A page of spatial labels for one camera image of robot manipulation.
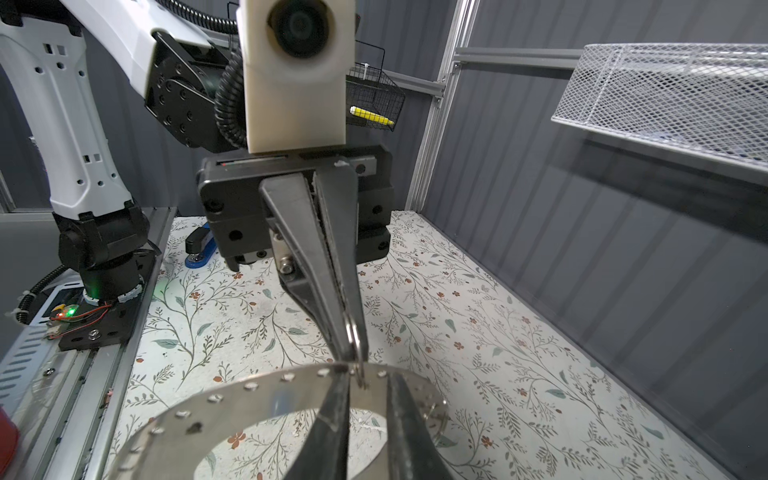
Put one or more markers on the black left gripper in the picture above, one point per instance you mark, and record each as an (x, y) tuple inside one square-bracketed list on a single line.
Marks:
[(317, 268)]

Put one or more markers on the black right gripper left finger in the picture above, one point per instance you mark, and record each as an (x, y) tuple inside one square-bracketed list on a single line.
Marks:
[(324, 454)]

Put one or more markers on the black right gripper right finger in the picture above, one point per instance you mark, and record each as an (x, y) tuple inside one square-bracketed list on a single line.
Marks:
[(411, 404)]

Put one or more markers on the perforated metal ring plate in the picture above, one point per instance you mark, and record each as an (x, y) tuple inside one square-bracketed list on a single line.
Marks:
[(173, 444)]

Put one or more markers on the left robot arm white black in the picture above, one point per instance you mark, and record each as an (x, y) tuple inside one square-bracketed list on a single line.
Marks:
[(183, 66)]

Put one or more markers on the blue black stapler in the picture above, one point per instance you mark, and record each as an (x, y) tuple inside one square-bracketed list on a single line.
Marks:
[(200, 246)]

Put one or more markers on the yellow marker pen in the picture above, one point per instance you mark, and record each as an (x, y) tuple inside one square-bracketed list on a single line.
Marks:
[(370, 116)]

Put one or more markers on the red pencil cup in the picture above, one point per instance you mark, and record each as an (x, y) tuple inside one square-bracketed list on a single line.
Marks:
[(9, 438)]

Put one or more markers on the black wire basket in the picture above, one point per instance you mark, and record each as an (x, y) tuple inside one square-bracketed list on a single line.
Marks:
[(369, 87)]

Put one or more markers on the aluminium frame corner post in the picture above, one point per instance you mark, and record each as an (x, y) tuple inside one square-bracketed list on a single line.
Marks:
[(448, 77)]

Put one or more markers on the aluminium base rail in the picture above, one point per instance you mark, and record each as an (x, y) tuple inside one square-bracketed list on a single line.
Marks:
[(66, 404)]

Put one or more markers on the horizontal aluminium frame bar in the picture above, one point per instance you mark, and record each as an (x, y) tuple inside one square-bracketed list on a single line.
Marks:
[(557, 59)]

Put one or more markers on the white wire mesh basket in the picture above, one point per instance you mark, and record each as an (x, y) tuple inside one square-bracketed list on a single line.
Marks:
[(707, 100)]

